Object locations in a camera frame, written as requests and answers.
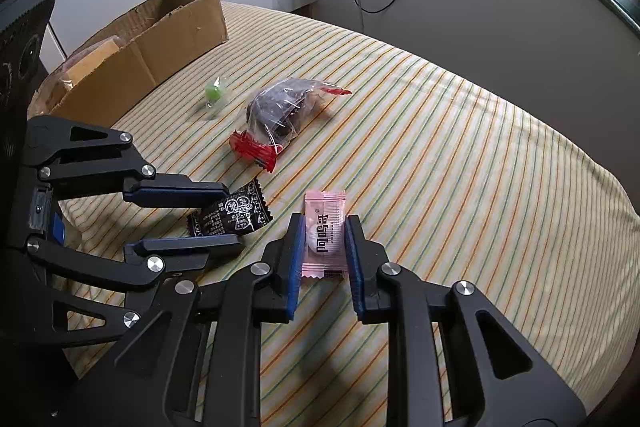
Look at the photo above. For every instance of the dark snack packet red ends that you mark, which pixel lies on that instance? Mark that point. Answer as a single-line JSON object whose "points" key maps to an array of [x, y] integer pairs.
{"points": [[280, 107]]}

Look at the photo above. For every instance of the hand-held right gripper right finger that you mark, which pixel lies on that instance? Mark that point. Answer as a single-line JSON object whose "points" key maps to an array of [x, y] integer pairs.
{"points": [[353, 257]]}

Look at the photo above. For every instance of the pink candy packet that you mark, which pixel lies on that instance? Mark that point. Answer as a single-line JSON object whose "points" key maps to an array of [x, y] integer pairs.
{"points": [[325, 227]]}

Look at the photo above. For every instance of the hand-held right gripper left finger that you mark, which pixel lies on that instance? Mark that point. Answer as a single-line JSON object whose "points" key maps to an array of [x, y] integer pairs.
{"points": [[296, 257]]}

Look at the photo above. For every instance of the green candy clear wrapper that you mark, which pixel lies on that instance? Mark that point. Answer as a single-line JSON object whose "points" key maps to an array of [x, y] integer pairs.
{"points": [[215, 94]]}

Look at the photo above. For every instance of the brown cardboard box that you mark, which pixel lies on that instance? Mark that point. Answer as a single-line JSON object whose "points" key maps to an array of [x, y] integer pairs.
{"points": [[165, 42]]}

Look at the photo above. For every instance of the bread slice packet pink print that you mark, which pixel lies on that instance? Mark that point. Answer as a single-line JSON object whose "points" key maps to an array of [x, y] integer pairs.
{"points": [[85, 67]]}

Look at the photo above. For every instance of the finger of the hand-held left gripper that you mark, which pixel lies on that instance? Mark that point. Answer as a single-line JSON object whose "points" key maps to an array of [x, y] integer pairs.
{"points": [[170, 196], [180, 248]]}

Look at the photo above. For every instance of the black candy packet white print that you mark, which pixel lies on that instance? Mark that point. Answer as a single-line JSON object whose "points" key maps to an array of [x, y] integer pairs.
{"points": [[232, 213]]}

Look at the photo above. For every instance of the striped bed sheet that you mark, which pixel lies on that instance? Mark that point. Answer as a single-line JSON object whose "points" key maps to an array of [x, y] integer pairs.
{"points": [[475, 157]]}

